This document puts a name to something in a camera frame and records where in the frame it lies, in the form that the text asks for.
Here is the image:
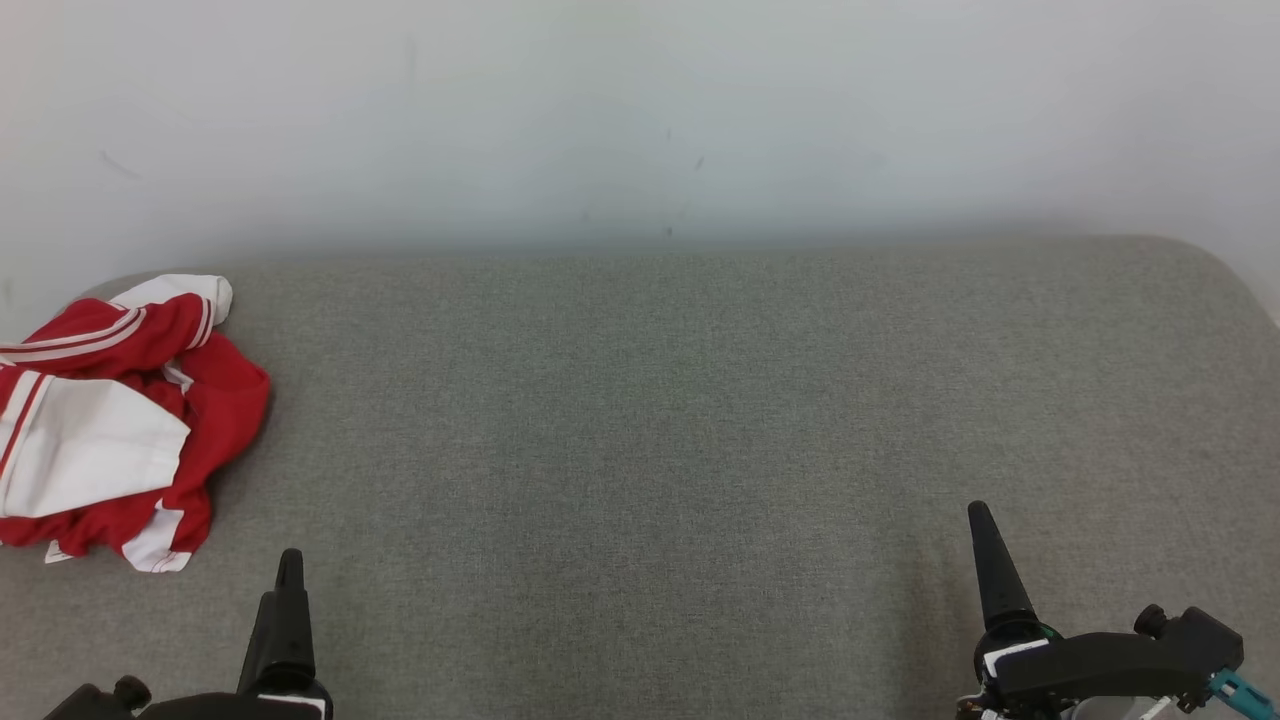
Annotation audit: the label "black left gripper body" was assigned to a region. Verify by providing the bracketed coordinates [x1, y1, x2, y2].
[135, 683, 334, 720]

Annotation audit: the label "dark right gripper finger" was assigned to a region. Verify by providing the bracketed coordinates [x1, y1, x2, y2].
[967, 501, 1038, 633]

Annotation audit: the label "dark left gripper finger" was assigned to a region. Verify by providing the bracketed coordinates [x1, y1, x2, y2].
[237, 548, 317, 696]

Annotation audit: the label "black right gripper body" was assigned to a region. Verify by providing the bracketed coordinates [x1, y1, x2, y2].
[975, 612, 1071, 720]

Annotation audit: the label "red shorts with white stripe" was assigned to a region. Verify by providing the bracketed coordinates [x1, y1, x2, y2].
[0, 332, 272, 574]

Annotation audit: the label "grey fabric sofa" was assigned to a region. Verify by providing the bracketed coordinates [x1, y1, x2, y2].
[0, 235, 1280, 720]

